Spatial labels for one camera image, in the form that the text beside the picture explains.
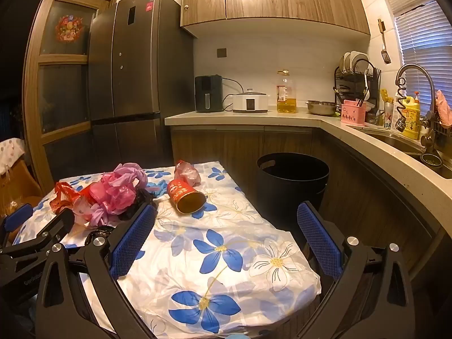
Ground wooden upper cabinet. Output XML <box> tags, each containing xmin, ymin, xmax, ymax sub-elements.
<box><xmin>180</xmin><ymin>0</ymin><xmax>371</xmax><ymax>38</ymax></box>

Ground white kitchen countertop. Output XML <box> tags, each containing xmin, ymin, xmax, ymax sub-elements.
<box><xmin>164</xmin><ymin>108</ymin><xmax>452</xmax><ymax>241</ymax></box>

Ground cooking oil bottle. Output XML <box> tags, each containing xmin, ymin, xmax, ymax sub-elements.
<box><xmin>276</xmin><ymin>70</ymin><xmax>298</xmax><ymax>114</ymax></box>

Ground red door decoration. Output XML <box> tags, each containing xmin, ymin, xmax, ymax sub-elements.
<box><xmin>55</xmin><ymin>14</ymin><xmax>85</xmax><ymax>43</ymax></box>

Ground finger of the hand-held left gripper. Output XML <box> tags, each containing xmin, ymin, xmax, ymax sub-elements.
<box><xmin>0</xmin><ymin>203</ymin><xmax>34</xmax><ymax>246</ymax></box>
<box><xmin>0</xmin><ymin>209</ymin><xmax>75</xmax><ymax>259</ymax></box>

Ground wooden glass door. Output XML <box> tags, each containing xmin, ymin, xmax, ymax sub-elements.
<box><xmin>23</xmin><ymin>0</ymin><xmax>119</xmax><ymax>193</ymax></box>

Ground pink cloth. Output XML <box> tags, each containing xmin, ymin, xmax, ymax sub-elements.
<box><xmin>435</xmin><ymin>90</ymin><xmax>452</xmax><ymax>128</ymax></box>

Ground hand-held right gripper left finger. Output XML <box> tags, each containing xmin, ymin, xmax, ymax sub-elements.
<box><xmin>34</xmin><ymin>203</ymin><xmax>158</xmax><ymax>339</ymax></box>

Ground steel sink strainer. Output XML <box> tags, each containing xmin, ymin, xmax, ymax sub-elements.
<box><xmin>420</xmin><ymin>153</ymin><xmax>444</xmax><ymax>169</ymax></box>

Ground window blinds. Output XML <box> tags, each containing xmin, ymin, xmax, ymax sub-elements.
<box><xmin>394</xmin><ymin>2</ymin><xmax>452</xmax><ymax>112</ymax></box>

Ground white rice cooker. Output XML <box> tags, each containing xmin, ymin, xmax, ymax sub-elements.
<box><xmin>232</xmin><ymin>88</ymin><xmax>272</xmax><ymax>114</ymax></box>

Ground pink plastic bag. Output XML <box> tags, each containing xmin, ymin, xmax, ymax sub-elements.
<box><xmin>72</xmin><ymin>162</ymin><xmax>149</xmax><ymax>229</ymax></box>

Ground black air fryer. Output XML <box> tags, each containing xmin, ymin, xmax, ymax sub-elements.
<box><xmin>194</xmin><ymin>74</ymin><xmax>224</xmax><ymax>114</ymax></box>

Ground red and white plastic bag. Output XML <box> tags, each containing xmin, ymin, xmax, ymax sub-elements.
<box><xmin>174</xmin><ymin>160</ymin><xmax>202</xmax><ymax>187</ymax></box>

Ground black dish rack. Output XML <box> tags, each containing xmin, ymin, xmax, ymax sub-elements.
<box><xmin>334</xmin><ymin>51</ymin><xmax>383</xmax><ymax>115</ymax></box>

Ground pink utensil holder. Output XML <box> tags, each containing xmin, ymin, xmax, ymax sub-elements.
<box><xmin>340</xmin><ymin>99</ymin><xmax>368</xmax><ymax>126</ymax></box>

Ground orange chair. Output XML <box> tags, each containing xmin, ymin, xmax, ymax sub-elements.
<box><xmin>0</xmin><ymin>159</ymin><xmax>43</xmax><ymax>220</ymax></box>

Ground yellow detergent bottle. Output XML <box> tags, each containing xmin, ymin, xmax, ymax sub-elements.
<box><xmin>401</xmin><ymin>92</ymin><xmax>421</xmax><ymax>140</ymax></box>

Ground steel faucet with coiled hose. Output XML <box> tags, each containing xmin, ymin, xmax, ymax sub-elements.
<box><xmin>394</xmin><ymin>64</ymin><xmax>438</xmax><ymax>152</ymax></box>

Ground hanging metal spatula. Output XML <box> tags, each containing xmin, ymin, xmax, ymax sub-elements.
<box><xmin>377</xmin><ymin>19</ymin><xmax>392</xmax><ymax>65</ymax></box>

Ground steel bowl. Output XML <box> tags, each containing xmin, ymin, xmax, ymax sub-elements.
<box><xmin>306</xmin><ymin>100</ymin><xmax>339</xmax><ymax>116</ymax></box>

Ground black trash bin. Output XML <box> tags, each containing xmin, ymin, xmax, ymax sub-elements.
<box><xmin>256</xmin><ymin>153</ymin><xmax>330</xmax><ymax>232</ymax></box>

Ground dotted white cloth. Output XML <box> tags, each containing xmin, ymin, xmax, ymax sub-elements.
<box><xmin>0</xmin><ymin>138</ymin><xmax>26</xmax><ymax>168</ymax></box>

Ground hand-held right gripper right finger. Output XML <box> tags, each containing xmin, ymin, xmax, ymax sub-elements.
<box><xmin>297</xmin><ymin>201</ymin><xmax>416</xmax><ymax>339</ymax></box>

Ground steel sink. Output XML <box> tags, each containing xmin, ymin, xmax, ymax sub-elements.
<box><xmin>367</xmin><ymin>131</ymin><xmax>452</xmax><ymax>179</ymax></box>

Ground blue floral tablecloth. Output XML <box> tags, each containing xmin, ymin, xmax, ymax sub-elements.
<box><xmin>12</xmin><ymin>160</ymin><xmax>323</xmax><ymax>339</ymax></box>

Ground grey refrigerator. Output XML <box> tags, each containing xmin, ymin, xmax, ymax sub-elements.
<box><xmin>88</xmin><ymin>0</ymin><xmax>195</xmax><ymax>170</ymax></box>

